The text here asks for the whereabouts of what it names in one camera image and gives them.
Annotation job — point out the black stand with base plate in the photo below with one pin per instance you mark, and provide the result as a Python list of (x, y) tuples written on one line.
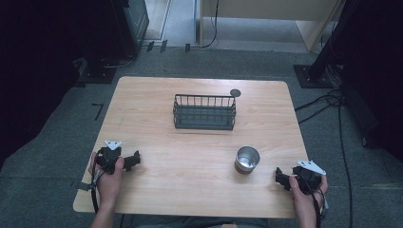
[(328, 44)]

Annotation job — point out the black tape corner mark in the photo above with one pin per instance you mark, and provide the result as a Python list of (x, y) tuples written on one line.
[(99, 109)]

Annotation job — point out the black floor base plate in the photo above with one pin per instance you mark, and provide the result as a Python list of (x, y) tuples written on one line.
[(98, 75)]

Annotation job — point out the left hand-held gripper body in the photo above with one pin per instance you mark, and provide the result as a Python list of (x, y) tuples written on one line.
[(107, 156)]

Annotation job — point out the person's left hand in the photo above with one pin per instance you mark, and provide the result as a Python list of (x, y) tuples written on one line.
[(109, 186)]

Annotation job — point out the dark curtain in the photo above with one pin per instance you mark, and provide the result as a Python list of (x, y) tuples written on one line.
[(34, 63), (377, 79)]

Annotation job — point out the light wooden desk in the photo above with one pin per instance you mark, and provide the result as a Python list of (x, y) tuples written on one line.
[(269, 12)]

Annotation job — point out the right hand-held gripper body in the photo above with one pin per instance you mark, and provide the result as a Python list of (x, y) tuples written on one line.
[(307, 182)]

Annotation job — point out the grey tape strip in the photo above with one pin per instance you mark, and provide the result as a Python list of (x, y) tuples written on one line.
[(83, 186)]

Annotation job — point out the metal cup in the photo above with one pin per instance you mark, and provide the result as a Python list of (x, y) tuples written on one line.
[(247, 160)]

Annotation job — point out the person's right hand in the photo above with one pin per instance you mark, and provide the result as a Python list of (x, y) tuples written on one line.
[(302, 202)]

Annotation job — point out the black tape strip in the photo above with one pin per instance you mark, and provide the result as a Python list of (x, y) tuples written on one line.
[(150, 46), (163, 46), (187, 47)]

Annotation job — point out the black cabinet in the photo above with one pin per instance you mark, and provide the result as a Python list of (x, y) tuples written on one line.
[(131, 25)]

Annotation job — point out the round dark table cap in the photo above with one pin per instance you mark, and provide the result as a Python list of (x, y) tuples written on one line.
[(235, 92)]

